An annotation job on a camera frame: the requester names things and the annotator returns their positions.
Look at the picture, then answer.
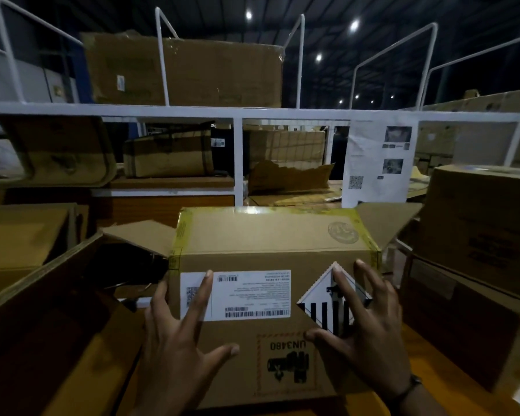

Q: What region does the large brown cardboard box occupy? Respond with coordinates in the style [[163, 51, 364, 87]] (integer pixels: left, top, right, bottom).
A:
[[80, 30, 285, 109]]

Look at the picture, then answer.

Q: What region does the printed white paper sheet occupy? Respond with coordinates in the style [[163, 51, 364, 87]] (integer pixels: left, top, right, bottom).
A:
[[342, 118, 418, 209]]

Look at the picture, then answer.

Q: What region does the labelled cardboard box with flaps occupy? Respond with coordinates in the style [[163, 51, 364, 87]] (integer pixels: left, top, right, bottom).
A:
[[100, 202, 424, 410]]

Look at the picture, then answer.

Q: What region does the white metal rack frame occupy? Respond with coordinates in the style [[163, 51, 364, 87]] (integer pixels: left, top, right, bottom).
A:
[[0, 0, 520, 209]]

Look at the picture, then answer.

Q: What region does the cardboard box with dark print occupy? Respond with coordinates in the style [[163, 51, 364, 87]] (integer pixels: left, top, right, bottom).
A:
[[417, 164, 520, 304]]

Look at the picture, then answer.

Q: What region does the person's right hand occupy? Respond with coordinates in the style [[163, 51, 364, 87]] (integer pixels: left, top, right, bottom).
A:
[[303, 259, 413, 400]]

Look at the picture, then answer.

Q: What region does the cardboard box with grid print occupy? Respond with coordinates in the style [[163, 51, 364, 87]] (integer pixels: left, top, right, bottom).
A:
[[244, 128, 326, 170]]

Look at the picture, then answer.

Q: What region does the torn cardboard piece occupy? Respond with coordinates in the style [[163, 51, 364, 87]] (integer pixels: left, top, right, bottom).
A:
[[247, 159, 335, 196]]

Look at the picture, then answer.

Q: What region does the person's right forearm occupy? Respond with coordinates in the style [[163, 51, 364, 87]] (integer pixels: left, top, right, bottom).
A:
[[396, 383, 445, 416]]

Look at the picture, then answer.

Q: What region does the person's left hand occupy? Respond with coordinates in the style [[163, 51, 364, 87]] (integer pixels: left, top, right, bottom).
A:
[[132, 269, 240, 416]]

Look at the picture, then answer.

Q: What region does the cardboard box with pale label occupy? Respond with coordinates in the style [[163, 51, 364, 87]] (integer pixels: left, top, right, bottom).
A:
[[400, 253, 520, 401]]

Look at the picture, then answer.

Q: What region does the stack of distant cardboard boxes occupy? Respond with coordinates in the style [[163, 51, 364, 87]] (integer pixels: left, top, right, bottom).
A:
[[399, 88, 520, 170]]

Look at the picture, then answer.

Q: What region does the brown wooden shelf board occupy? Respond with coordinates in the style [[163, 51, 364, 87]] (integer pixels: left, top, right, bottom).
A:
[[90, 175, 236, 228]]

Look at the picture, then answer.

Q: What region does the dark wristband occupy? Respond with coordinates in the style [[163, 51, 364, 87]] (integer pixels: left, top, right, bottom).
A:
[[388, 374, 424, 408]]

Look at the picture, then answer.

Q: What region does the round-cornered cardboard box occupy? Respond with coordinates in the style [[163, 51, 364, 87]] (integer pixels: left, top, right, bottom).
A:
[[0, 114, 118, 188]]

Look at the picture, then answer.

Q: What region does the black box with white label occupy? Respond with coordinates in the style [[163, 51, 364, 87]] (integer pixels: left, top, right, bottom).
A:
[[211, 127, 235, 176]]

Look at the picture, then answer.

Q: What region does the taped cardboard box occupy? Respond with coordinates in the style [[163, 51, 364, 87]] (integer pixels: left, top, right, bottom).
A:
[[122, 125, 213, 178]]

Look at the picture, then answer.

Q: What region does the blue steel post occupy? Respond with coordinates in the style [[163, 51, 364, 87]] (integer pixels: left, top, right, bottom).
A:
[[70, 38, 93, 104]]

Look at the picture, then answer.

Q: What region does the open empty cardboard box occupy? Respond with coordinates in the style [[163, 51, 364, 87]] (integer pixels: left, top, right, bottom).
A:
[[0, 203, 90, 301]]

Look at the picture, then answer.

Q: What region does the large open cardboard carton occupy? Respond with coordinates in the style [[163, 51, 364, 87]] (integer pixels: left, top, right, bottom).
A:
[[0, 231, 170, 416]]

